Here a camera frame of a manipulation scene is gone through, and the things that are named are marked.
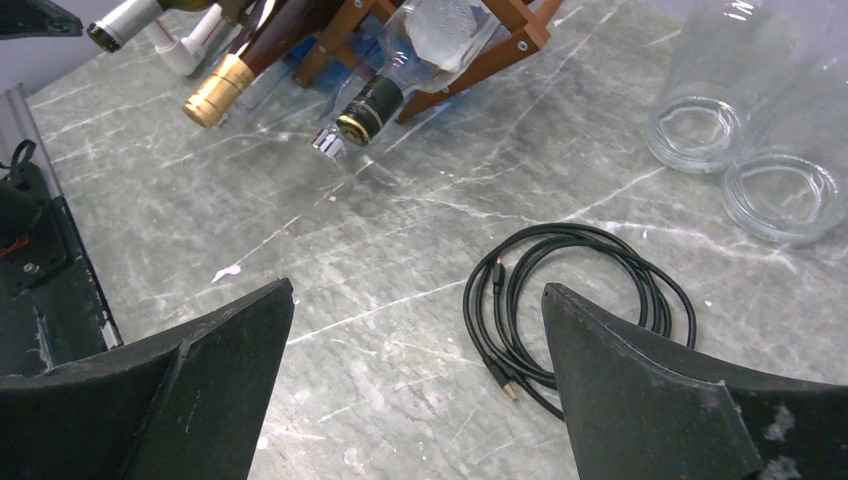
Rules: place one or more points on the olive green bottle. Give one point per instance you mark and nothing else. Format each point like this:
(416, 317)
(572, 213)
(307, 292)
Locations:
(129, 18)

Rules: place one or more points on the clear bottle black cap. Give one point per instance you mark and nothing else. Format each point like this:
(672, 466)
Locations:
(417, 44)

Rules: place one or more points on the dark bottle gold foil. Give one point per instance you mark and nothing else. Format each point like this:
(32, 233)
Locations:
(273, 29)

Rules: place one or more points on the white diagonal pole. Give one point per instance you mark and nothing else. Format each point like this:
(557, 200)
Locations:
(184, 55)

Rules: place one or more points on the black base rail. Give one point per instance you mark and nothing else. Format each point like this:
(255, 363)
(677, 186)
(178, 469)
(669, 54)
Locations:
(53, 308)

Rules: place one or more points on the brown wooden wine rack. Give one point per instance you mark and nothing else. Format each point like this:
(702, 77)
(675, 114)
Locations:
(520, 30)

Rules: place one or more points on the clear glass bottle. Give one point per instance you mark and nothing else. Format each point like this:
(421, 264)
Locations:
(729, 60)
(788, 181)

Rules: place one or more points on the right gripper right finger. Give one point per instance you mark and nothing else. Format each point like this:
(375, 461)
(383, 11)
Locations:
(640, 406)

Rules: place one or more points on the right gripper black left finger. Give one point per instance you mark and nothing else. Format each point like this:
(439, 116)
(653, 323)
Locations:
(186, 403)

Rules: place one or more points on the blue labelled clear bottle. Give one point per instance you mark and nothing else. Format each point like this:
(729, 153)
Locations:
(340, 82)

